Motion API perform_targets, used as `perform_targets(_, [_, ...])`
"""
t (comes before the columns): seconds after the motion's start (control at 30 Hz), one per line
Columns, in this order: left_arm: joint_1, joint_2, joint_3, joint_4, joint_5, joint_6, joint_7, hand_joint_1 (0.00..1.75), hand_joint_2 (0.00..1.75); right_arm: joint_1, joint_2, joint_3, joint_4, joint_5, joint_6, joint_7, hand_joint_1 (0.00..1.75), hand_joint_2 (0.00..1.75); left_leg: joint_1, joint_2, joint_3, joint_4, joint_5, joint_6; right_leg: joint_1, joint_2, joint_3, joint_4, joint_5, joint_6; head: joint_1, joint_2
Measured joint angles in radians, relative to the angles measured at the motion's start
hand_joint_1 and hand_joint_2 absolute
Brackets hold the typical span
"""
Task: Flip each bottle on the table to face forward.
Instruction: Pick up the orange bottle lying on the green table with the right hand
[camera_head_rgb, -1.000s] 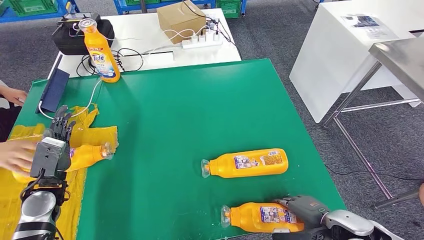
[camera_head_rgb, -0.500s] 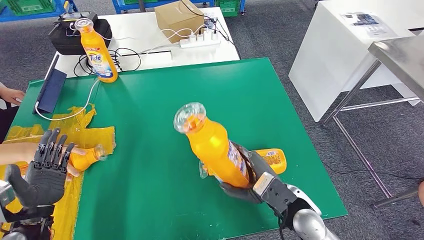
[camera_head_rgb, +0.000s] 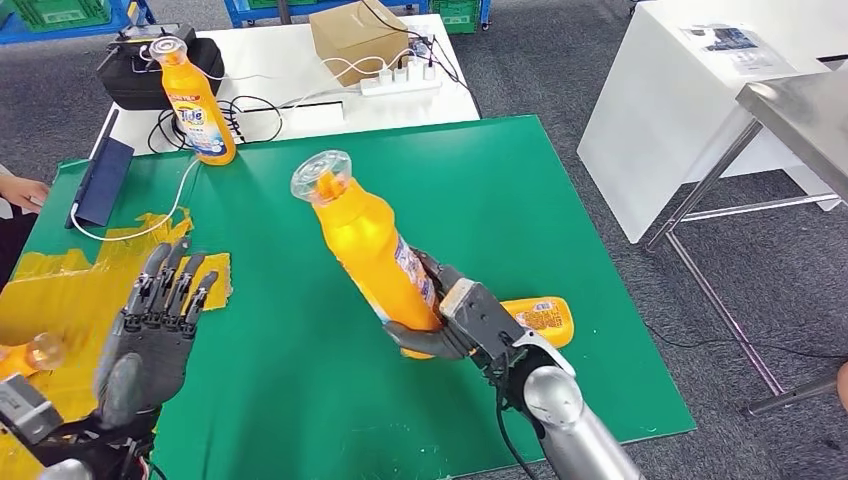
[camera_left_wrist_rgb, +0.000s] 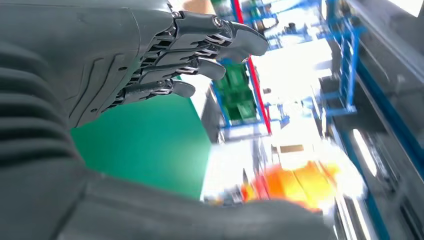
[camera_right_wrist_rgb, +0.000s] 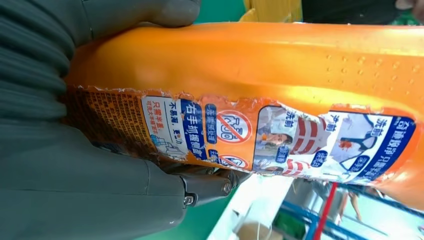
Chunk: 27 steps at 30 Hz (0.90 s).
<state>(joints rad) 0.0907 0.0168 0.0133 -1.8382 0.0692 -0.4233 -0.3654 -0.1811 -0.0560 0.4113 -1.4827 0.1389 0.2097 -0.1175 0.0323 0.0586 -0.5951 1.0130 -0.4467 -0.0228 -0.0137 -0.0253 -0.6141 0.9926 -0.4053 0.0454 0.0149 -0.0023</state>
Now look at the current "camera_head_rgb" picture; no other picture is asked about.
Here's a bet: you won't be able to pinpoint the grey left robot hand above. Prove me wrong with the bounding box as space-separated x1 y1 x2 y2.
94 239 221 429

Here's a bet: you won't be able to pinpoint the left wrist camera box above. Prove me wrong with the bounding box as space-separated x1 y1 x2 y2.
0 374 64 446

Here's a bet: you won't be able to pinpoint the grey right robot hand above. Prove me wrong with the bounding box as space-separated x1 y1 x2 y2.
382 246 478 362

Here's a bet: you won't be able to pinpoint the printed paper sheet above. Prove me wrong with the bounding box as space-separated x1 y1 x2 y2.
680 23 796 77

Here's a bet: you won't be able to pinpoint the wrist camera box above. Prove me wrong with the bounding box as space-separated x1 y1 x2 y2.
0 374 64 446
439 278 531 372

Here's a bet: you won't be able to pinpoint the white desk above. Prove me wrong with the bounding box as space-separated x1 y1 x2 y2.
576 0 848 245

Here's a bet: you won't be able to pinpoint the white power strip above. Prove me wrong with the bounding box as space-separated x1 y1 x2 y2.
359 62 443 98

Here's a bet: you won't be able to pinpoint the blue metal rack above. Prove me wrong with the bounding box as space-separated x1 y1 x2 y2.
0 0 157 44
222 0 493 29

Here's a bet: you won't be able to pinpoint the orange detergent bottle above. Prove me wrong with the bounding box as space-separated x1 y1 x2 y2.
290 150 445 361
0 332 68 382
148 36 238 167
500 296 576 350

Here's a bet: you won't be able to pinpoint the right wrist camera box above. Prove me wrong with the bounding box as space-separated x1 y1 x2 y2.
439 278 531 372

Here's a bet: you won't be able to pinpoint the stainless steel table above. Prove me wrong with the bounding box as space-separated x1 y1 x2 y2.
643 69 848 417

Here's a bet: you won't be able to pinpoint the black remote controller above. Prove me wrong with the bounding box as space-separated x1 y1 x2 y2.
95 23 199 71

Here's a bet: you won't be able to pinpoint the coiled black cable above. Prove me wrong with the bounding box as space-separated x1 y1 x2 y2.
146 95 285 155

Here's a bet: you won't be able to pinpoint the green plastic crate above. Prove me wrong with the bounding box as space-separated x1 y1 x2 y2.
429 0 483 34
11 0 112 29

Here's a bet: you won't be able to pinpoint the black carry bag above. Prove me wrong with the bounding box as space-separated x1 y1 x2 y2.
97 26 227 112

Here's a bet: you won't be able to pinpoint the white table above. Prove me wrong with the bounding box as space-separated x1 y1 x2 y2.
89 14 482 159

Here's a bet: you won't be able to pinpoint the black floor cable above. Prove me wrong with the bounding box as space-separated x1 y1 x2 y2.
645 317 848 362

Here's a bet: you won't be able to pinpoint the brown cardboard box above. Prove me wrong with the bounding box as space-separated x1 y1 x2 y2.
308 0 411 87

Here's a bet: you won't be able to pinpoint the black power cables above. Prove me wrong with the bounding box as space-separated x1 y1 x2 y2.
360 0 484 121

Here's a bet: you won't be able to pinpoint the white charging cable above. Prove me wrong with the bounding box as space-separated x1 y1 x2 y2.
68 49 425 243

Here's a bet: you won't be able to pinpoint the green table mat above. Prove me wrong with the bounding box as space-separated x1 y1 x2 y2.
19 114 697 480

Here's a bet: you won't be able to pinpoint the person's hand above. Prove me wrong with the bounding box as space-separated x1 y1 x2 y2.
0 173 51 215

